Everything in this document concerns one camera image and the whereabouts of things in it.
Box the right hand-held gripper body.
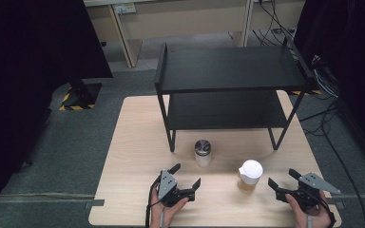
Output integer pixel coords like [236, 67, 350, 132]
[275, 172, 341, 212]

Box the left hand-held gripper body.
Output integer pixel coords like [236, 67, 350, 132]
[156, 169, 197, 208]

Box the glass jar with metal lid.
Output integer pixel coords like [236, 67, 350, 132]
[194, 139, 213, 169]

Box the black two-tier shelf rack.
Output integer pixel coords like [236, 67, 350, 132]
[154, 37, 317, 153]

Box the person's right hand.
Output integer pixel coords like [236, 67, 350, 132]
[285, 191, 332, 228]

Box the stand base with hazard tape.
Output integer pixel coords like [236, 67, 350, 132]
[59, 79, 103, 112]

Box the beige desk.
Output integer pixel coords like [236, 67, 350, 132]
[84, 0, 298, 69]

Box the large black curtain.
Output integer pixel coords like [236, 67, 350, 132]
[0, 0, 114, 221]

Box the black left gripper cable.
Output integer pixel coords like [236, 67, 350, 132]
[144, 177, 165, 228]

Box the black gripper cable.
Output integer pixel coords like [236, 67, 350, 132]
[144, 177, 165, 228]
[313, 193, 337, 228]

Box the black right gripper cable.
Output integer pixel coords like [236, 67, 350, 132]
[313, 193, 337, 228]

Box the black floor cable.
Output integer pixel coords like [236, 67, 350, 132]
[298, 101, 365, 228]

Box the black metal frame stand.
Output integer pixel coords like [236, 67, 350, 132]
[293, 0, 365, 174]

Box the bundle of black cables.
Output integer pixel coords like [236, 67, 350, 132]
[252, 0, 298, 48]

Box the white wall power outlet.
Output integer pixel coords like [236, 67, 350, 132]
[113, 3, 137, 15]

